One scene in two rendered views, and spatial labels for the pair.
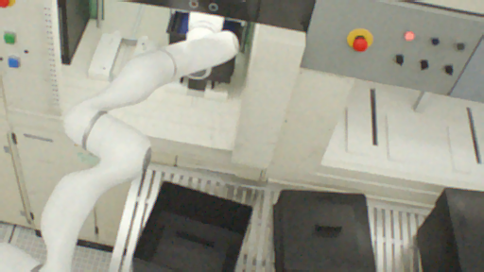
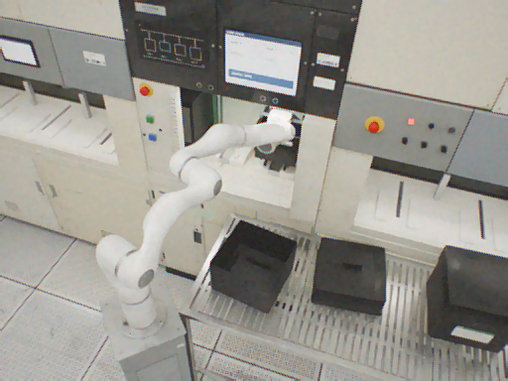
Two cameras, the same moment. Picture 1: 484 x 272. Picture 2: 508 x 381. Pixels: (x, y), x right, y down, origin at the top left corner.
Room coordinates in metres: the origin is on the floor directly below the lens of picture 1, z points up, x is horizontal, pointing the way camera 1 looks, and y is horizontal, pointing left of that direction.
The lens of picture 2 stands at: (-0.20, -0.28, 2.32)
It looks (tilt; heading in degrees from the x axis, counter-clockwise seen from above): 44 degrees down; 12
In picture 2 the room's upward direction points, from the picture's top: 3 degrees clockwise
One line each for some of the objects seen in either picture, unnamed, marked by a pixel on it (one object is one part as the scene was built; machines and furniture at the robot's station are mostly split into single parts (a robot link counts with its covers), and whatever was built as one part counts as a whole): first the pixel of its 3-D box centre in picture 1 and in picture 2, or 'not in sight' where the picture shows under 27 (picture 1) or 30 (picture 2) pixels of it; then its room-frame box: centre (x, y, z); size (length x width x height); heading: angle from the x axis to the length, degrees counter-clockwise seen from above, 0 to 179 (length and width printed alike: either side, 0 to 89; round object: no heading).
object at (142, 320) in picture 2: not in sight; (138, 305); (0.56, 0.32, 0.85); 0.19 x 0.19 x 0.18
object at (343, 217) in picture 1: (324, 235); (350, 272); (0.96, -0.47, 0.83); 0.29 x 0.29 x 0.13; 3
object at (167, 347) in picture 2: not in sight; (153, 358); (0.56, 0.32, 0.38); 0.28 x 0.28 x 0.76; 41
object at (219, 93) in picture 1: (199, 71); (279, 160); (1.53, -0.03, 0.89); 0.22 x 0.21 x 0.04; 176
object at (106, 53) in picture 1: (124, 58); (230, 149); (1.55, 0.24, 0.89); 0.22 x 0.21 x 0.04; 176
